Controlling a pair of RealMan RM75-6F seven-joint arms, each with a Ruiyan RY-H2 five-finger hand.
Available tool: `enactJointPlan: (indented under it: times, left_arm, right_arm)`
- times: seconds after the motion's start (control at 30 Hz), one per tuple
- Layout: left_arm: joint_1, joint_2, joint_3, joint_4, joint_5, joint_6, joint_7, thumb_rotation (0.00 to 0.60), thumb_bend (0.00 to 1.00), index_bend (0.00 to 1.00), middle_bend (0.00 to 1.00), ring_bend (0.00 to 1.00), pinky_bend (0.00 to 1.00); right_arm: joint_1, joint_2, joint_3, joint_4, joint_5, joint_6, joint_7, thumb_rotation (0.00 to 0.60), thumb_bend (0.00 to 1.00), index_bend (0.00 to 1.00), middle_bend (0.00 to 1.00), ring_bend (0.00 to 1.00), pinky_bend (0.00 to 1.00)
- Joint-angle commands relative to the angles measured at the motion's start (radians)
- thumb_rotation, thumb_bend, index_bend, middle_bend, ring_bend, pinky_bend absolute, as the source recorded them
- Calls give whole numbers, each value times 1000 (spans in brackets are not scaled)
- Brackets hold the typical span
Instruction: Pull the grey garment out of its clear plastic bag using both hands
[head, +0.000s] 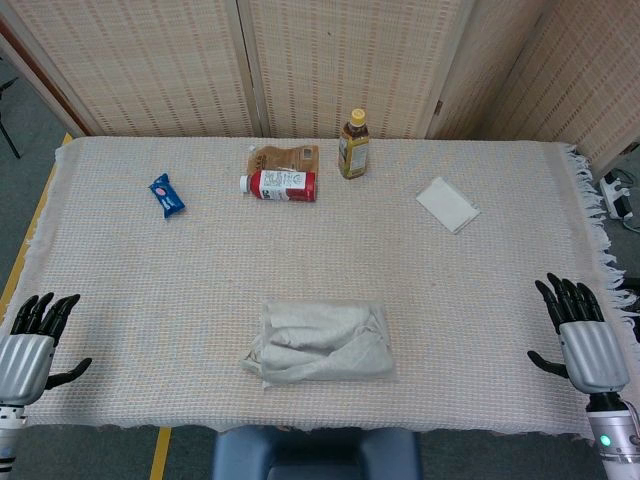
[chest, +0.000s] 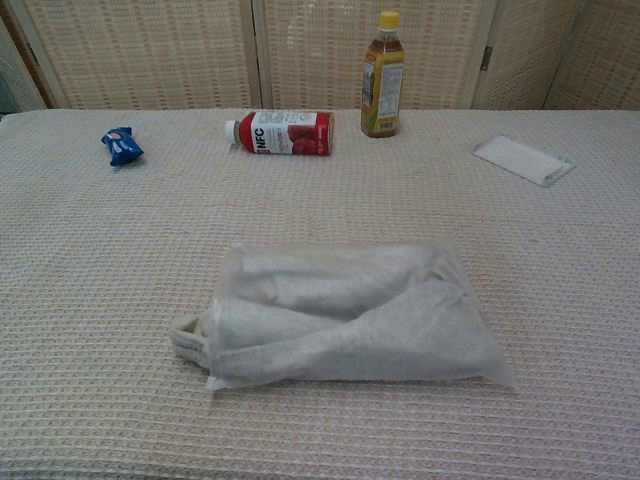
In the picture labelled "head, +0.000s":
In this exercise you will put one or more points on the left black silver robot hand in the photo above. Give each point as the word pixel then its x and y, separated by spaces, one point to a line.
pixel 25 360

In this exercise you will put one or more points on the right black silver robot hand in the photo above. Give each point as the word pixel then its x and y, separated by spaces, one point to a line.
pixel 592 350

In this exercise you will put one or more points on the transparent plastic bag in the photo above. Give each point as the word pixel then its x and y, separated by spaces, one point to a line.
pixel 325 307

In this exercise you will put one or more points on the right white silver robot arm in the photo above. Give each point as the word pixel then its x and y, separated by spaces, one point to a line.
pixel 617 435

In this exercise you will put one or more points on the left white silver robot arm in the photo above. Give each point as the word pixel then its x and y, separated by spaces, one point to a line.
pixel 10 435

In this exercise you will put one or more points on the beige woven tablecloth with fringe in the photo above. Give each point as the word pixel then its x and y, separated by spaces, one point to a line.
pixel 150 280

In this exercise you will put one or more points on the white power strip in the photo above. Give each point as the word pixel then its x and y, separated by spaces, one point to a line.
pixel 616 195

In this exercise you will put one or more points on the white tissue packet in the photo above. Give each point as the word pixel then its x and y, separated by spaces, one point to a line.
pixel 447 204

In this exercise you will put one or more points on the blue cookie snack packet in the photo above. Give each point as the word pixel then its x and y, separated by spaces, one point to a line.
pixel 167 196

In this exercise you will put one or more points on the black stand leg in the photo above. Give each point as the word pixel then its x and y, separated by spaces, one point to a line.
pixel 6 120

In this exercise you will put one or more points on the tea bottle yellow cap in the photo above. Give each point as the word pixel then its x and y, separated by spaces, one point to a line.
pixel 354 150

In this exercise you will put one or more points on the red juice bottle white cap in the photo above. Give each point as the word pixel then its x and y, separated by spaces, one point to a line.
pixel 285 186

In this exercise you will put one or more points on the brown paper pouch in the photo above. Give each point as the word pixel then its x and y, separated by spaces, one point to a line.
pixel 287 157

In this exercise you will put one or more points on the beige woven folding screen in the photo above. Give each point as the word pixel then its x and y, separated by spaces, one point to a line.
pixel 325 60

